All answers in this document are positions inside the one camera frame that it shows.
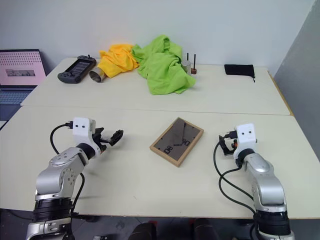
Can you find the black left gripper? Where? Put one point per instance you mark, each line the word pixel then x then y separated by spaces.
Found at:
pixel 101 143

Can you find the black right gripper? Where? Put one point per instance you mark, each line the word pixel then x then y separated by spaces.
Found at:
pixel 231 140

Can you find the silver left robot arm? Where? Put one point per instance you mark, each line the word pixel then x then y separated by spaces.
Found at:
pixel 56 175

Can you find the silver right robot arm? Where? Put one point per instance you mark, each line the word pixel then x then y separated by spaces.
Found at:
pixel 265 180

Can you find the wooden framed square clock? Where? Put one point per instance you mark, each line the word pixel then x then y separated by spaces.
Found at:
pixel 176 142

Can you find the steel cup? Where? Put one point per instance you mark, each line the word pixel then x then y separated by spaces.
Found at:
pixel 97 74

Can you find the black handheld game console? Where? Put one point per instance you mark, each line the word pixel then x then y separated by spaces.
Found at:
pixel 76 68

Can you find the yellow cloth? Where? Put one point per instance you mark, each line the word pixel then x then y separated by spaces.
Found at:
pixel 117 60

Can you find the brown block with black rod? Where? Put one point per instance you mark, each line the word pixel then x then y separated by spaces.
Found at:
pixel 194 70

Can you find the green cloth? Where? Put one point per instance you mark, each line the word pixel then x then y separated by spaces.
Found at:
pixel 162 67

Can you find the metal cylinder with black rod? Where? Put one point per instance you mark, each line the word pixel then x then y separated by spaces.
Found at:
pixel 186 66

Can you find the laptop with pink screen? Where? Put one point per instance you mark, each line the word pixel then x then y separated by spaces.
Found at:
pixel 18 72

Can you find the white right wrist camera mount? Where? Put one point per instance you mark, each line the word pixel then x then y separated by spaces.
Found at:
pixel 246 136

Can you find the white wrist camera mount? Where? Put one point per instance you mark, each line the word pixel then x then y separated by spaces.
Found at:
pixel 246 136
pixel 81 130

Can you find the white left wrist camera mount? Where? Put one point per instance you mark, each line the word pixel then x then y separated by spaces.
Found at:
pixel 81 130

